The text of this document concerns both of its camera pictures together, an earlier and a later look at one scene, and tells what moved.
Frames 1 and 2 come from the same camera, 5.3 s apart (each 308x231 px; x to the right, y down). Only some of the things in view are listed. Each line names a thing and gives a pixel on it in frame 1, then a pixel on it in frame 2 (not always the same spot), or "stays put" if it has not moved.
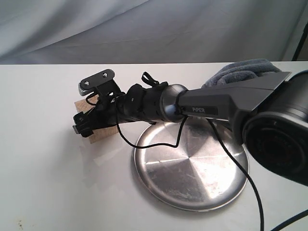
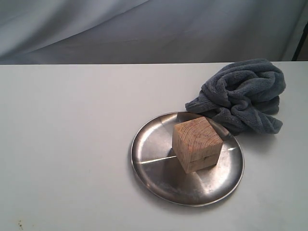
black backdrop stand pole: [301, 44] stays put
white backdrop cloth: [63, 32] stays put
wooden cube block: [100, 133] → [196, 145]
